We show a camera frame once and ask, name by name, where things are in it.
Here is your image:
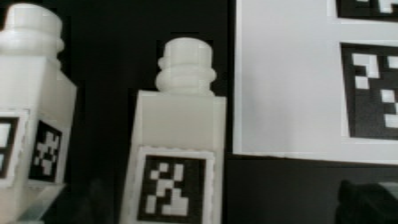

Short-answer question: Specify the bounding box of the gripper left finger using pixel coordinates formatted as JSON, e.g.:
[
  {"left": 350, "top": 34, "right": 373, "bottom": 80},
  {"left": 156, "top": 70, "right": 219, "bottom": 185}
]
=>
[{"left": 11, "top": 179, "right": 110, "bottom": 224}]

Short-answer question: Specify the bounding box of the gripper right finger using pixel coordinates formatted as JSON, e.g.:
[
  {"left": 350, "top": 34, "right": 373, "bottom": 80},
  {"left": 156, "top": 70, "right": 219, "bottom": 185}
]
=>
[{"left": 334, "top": 180, "right": 398, "bottom": 224}]

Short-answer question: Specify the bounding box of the white table leg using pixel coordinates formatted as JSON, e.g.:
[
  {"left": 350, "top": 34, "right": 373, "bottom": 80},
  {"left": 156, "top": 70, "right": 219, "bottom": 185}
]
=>
[
  {"left": 117, "top": 37, "right": 228, "bottom": 224},
  {"left": 0, "top": 3, "right": 76, "bottom": 224}
]

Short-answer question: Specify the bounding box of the white table leg far left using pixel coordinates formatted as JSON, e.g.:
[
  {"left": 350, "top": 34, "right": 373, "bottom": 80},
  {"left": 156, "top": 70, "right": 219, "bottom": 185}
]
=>
[{"left": 0, "top": 3, "right": 76, "bottom": 224}]

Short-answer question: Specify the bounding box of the white marker sheet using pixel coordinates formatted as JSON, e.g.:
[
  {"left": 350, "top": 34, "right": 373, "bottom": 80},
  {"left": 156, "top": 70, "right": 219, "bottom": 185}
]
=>
[{"left": 233, "top": 0, "right": 398, "bottom": 165}]

